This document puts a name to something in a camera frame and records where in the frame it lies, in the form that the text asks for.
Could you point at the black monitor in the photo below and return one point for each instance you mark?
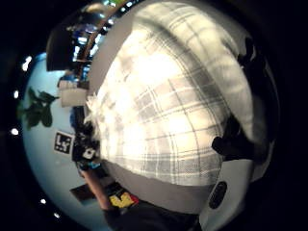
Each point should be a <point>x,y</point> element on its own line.
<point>59,48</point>

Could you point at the white box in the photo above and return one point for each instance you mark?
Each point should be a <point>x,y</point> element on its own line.
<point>73,96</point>

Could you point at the the person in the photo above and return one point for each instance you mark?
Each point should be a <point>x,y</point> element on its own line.
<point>147,215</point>

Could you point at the white grey plaid cloth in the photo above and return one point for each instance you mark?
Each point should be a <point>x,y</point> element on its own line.
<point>160,106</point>

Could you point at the green leafy plant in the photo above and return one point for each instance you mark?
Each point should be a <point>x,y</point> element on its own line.
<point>37,109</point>

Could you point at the white marker cube on left glove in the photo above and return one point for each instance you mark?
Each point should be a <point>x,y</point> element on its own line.
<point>63,142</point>

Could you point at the dark flat panel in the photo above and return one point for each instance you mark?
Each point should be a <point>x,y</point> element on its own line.
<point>82,193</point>

